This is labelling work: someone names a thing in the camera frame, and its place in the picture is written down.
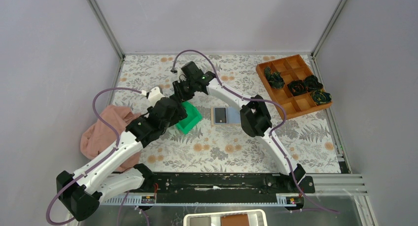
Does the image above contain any dark floral rolled sock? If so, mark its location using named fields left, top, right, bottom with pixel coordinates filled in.
left=264, top=67, right=285, bottom=89
left=287, top=80, right=307, bottom=97
left=303, top=75, right=323, bottom=92
left=311, top=90, right=332, bottom=105

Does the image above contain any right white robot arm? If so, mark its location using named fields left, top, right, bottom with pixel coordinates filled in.
left=173, top=62, right=306, bottom=193

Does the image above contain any orange compartment tray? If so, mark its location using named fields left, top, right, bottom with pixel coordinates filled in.
left=256, top=54, right=333, bottom=119

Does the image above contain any white device with screen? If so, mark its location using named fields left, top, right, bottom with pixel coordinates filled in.
left=183, top=209, right=268, bottom=226

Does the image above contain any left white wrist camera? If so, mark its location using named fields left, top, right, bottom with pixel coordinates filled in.
left=146, top=86, right=165, bottom=106

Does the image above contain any pink cloth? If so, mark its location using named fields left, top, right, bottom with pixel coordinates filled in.
left=80, top=105, right=141, bottom=160

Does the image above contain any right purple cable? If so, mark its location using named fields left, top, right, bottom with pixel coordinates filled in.
left=171, top=49, right=340, bottom=216

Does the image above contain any green plastic bin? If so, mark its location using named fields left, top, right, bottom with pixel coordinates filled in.
left=175, top=101, right=202, bottom=134

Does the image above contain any floral patterned table mat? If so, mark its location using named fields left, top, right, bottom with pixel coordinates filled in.
left=112, top=53, right=341, bottom=173

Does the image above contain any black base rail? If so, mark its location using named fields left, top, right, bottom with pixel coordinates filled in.
left=132, top=172, right=315, bottom=204

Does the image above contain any beige blue card holder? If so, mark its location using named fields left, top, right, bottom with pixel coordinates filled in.
left=211, top=106, right=241, bottom=126

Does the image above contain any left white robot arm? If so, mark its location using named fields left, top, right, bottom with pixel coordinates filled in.
left=55, top=96, right=187, bottom=221

